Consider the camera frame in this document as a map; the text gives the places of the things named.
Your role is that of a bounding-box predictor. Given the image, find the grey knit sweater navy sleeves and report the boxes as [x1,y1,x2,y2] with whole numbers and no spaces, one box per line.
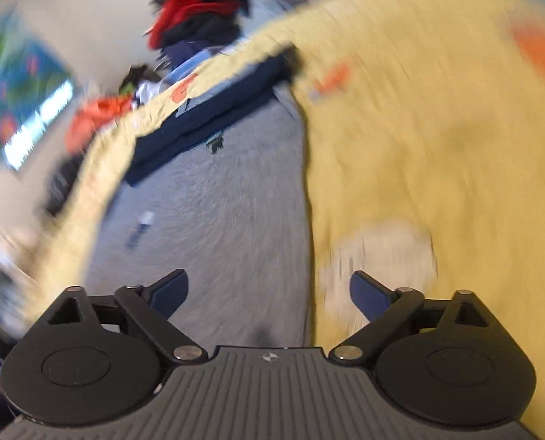
[84,48,311,350]

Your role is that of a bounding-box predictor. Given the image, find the pile of dark red clothes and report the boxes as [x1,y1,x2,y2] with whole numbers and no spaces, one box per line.
[146,0,250,55]

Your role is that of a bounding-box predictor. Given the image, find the orange plastic bag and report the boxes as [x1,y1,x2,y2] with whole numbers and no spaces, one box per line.
[64,95,132,154]

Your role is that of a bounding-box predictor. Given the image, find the yellow floral bed quilt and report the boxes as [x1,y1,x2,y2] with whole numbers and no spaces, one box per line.
[25,0,545,439]

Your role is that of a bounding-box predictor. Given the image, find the light blue folded towel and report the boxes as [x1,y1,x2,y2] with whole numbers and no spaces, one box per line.
[162,47,222,85]

